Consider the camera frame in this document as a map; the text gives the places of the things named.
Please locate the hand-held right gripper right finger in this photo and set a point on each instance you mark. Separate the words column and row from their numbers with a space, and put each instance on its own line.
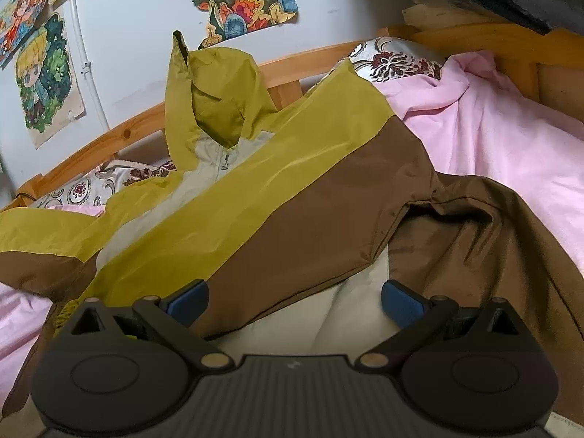
column 401, row 304

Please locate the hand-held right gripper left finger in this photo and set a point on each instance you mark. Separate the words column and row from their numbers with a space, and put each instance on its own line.
column 187, row 304

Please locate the cream and yellow pillow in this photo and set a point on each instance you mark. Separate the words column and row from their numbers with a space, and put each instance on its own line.
column 319, row 169

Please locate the floral satin pillow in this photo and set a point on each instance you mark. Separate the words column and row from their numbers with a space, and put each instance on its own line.
column 397, row 61
column 82, row 189

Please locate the pink bed sheet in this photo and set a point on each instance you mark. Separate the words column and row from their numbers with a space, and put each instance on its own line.
column 502, row 137

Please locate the white wall conduit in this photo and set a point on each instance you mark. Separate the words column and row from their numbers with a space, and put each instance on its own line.
column 84, row 61

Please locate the blond cartoon figure wall poster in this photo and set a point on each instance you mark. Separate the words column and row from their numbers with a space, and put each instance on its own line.
column 45, row 77

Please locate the colourful mushroom wall poster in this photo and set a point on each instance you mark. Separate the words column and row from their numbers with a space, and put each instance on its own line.
column 237, row 4

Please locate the orange-haired cartoon figure wall poster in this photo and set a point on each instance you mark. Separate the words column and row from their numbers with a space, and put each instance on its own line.
column 23, row 13

